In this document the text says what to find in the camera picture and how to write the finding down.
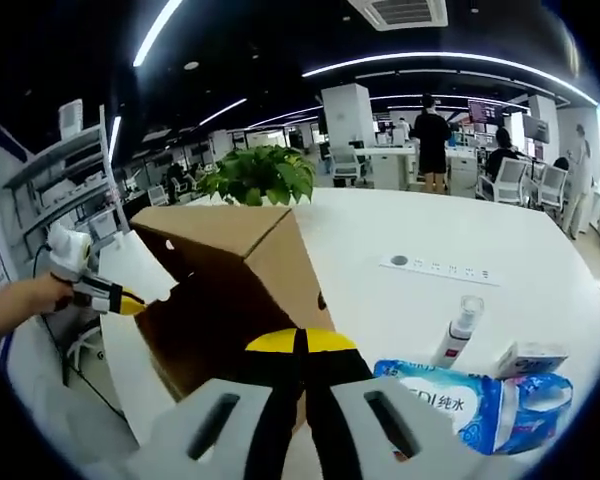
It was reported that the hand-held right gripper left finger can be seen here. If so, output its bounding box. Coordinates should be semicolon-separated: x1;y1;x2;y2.
124;327;304;480

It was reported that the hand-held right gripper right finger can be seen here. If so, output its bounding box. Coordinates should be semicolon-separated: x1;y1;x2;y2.
303;327;531;480

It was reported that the brown cardboard shoe box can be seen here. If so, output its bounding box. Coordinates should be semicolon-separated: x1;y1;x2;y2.
129;204;337;441

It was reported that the blue wet wipes pack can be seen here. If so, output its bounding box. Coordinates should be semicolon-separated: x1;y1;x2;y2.
373;357;511;456

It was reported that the white tube bottle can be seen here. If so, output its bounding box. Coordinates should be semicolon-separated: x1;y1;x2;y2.
429;294;485;370

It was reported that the small blue tissue pack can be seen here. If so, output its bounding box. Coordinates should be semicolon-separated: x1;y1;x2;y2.
499;372;574;446

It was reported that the small white carton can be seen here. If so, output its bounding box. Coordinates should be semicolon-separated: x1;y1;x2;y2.
494;341;570;380

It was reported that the white ribbed box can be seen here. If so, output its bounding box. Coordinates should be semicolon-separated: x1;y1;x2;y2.
58;98;84;139

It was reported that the person's left hand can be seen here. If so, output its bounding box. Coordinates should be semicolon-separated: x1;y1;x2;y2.
28;272;76;316

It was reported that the grey office chair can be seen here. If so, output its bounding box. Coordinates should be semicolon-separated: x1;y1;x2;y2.
7;369;141;451

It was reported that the white table socket strip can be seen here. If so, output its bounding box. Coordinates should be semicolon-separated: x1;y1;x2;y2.
378;253;501;287

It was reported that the green plant in white pot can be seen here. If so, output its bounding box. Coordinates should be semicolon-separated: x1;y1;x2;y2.
198;145;316;207

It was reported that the long ceiling light strip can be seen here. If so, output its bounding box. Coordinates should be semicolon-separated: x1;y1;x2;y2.
132;0;184;68
302;51;599;106

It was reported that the white mesh office chair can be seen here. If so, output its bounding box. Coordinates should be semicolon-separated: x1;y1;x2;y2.
537;164;569;211
479;158;529;204
329;145;361;187

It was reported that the white square column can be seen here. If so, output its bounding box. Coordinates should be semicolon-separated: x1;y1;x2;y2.
321;83;371;151

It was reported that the black monitor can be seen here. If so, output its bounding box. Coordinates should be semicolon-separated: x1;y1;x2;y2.
524;117;551;144

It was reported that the ceiling air conditioner vent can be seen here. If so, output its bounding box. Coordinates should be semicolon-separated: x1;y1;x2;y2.
347;0;450;32

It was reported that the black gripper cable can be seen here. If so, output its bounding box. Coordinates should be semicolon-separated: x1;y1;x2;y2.
32;242;129;421

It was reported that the purple wall screen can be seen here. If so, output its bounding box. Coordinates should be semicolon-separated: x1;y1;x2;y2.
468;99;506;124

